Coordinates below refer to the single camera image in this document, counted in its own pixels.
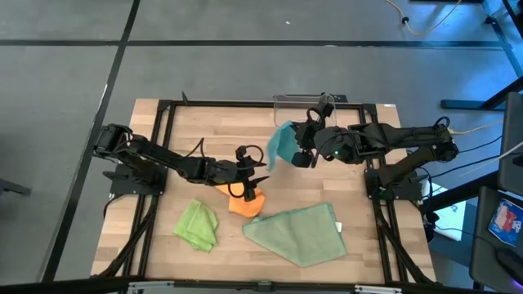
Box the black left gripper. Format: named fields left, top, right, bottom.
left=206, top=145, right=270, bottom=203

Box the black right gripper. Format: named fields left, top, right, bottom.
left=291, top=101, right=335, bottom=168

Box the teal microfiber towel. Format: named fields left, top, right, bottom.
left=266, top=120, right=302, bottom=172

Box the orange microfiber towel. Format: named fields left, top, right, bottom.
left=215, top=183, right=266, bottom=219

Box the pale green microfiber towel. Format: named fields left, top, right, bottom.
left=242, top=203, right=348, bottom=269

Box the lime green microfiber towel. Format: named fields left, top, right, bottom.
left=172, top=198, right=219, bottom=253

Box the clear plastic bin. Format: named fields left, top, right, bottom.
left=272, top=92, right=338, bottom=139

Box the black metal desk leg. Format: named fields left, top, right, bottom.
left=440, top=75, right=523, bottom=111

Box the white paper sheet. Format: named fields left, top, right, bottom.
left=424, top=181, right=467, bottom=242

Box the dark grey cabinet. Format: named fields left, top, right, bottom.
left=497, top=91, right=523, bottom=197

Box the blue red sticker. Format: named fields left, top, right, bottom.
left=488, top=198, right=523, bottom=247

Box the black furniture foot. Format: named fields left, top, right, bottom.
left=0, top=178, right=32, bottom=196

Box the black computer mouse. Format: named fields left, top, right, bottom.
left=496, top=247, right=523, bottom=287

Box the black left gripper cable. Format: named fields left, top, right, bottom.
left=240, top=144, right=266, bottom=171

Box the black aluminium table frame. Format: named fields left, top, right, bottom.
left=92, top=91, right=436, bottom=287

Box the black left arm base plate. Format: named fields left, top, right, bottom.
left=102, top=162, right=169, bottom=197

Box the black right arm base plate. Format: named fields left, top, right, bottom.
left=364, top=166, right=426, bottom=202

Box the yellow floor cable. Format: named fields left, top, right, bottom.
left=386, top=0, right=463, bottom=37

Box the silver metal bracket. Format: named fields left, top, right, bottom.
left=127, top=279, right=176, bottom=294
left=354, top=284, right=404, bottom=294

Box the black camera rig beam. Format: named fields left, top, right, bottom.
left=0, top=275, right=523, bottom=294

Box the black metal desk frame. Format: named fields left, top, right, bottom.
left=481, top=0, right=523, bottom=78

